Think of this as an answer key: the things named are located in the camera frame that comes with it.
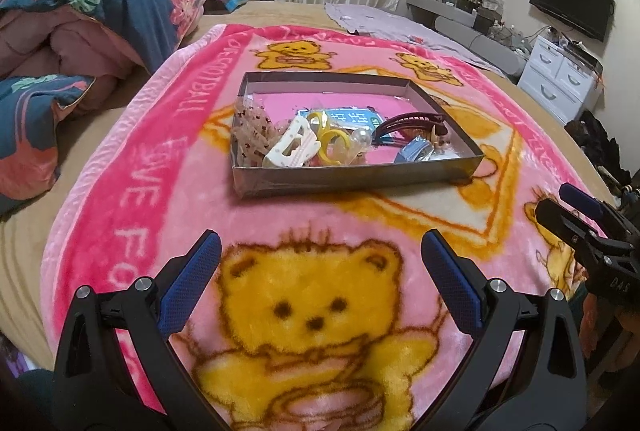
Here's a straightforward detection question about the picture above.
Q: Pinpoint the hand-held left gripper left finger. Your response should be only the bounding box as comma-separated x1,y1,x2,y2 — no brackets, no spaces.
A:
52,230,222,431

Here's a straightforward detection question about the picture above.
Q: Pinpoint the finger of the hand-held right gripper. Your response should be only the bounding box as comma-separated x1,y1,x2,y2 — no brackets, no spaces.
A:
558,183,612,223
534,199,596,257

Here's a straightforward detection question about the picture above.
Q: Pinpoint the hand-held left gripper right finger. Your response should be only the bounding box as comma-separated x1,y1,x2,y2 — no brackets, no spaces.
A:
421,229,587,431

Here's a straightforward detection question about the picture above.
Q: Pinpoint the blue hair clip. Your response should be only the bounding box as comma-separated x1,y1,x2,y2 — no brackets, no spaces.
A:
395,137,437,164

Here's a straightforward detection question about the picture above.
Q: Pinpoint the grey cardboard box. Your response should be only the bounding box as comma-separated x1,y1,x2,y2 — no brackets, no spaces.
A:
230,71,485,201

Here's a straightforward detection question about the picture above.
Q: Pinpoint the brown dotted lace bow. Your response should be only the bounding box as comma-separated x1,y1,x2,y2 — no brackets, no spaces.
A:
233,97,281,168

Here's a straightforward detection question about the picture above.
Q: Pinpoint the brown hair clip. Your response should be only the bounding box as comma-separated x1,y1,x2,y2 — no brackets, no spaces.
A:
374,111,449,144

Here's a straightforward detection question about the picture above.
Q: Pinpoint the white hair claw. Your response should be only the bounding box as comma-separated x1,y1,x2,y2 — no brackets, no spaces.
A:
263,117,321,170

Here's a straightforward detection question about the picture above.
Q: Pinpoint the clear ball hair tie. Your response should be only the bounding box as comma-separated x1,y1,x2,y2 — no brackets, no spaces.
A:
349,129,375,152

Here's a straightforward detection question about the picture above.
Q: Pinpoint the yellow hair clip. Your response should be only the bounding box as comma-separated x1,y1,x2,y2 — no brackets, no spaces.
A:
306,110,352,164

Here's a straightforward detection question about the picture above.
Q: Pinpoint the dark clothes heap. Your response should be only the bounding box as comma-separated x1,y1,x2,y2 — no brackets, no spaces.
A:
564,110,636,192

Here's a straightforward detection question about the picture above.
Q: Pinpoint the pink bear printed blanket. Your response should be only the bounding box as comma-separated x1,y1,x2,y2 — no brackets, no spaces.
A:
40,23,615,431

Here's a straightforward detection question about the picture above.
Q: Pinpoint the white drawer cabinet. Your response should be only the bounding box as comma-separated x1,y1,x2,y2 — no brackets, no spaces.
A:
517,35,603,124

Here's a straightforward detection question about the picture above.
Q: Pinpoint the grey padded bench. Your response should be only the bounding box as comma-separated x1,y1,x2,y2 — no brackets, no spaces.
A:
436,16,528,76

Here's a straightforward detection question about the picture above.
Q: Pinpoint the blue printed card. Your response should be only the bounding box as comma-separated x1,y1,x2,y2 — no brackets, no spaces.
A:
295,106,388,146

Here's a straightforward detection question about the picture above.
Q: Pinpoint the lilac cloth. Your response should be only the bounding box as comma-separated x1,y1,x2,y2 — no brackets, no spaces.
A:
325,2,506,72

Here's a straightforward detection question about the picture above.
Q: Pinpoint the blue floral quilt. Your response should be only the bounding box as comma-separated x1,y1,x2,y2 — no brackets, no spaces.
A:
0,0,207,204

